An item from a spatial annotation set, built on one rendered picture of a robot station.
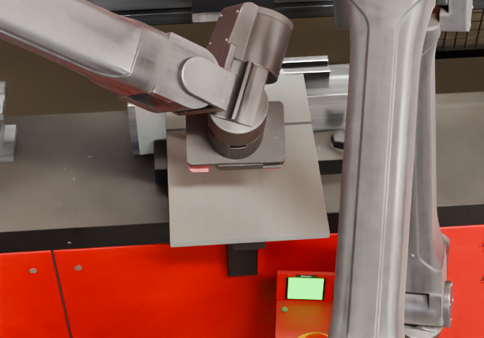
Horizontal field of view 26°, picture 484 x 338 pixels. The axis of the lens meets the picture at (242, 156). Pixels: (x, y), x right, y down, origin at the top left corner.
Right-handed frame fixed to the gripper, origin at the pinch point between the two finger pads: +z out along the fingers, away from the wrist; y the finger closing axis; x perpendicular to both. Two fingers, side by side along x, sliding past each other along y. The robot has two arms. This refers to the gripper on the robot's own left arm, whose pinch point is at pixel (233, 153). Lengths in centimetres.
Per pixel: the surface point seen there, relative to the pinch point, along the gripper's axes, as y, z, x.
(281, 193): -5.5, 5.8, 3.6
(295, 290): -8.1, 22.6, 13.2
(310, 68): -11.0, 16.0, -14.8
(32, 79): 48, 156, -59
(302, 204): -7.8, 4.9, 5.1
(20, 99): 51, 152, -53
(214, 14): 1.5, 8.2, -19.7
